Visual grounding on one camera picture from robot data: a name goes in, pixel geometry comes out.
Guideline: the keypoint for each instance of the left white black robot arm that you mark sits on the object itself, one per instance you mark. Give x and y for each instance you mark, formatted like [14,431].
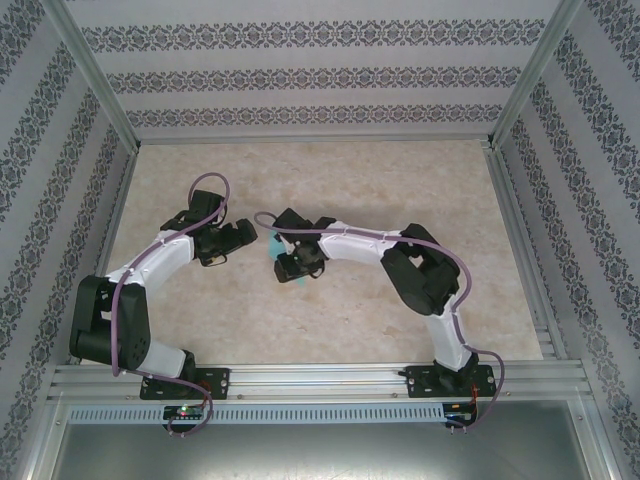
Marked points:
[155,260]

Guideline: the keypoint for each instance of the circuit board with green light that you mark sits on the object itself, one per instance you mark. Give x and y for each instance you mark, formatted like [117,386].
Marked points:
[184,412]

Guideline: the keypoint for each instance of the wide aluminium mounting rail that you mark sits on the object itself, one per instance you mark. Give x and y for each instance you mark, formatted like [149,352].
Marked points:
[320,382]

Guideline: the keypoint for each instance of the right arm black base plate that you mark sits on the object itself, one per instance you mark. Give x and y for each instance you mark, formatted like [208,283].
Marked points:
[420,382]

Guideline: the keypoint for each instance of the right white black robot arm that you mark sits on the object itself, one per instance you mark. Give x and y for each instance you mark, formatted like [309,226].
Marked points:
[360,247]

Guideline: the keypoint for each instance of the teal cloth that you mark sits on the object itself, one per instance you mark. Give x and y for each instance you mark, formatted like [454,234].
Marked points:
[275,247]

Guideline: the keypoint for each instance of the small dark circuit board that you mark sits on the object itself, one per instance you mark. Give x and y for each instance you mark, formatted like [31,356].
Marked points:
[460,417]

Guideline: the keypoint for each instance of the aluminium frame post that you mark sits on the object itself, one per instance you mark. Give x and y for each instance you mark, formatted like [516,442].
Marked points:
[90,70]
[537,70]

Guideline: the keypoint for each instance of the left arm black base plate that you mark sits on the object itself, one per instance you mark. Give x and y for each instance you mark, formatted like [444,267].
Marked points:
[217,382]

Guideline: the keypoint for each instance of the grey metal sheet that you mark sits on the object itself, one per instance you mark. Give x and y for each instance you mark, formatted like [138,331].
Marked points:
[320,452]

